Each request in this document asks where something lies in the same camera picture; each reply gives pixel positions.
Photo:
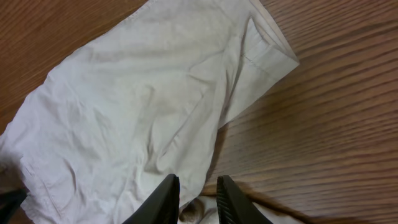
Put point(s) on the beige khaki shorts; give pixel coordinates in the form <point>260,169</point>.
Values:
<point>144,100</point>

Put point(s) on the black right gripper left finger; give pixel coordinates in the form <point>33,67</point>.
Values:
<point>162,206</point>

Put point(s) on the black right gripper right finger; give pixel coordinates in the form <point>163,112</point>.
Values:
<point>233,205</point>

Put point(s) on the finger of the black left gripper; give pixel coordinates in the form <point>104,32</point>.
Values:
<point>10,202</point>

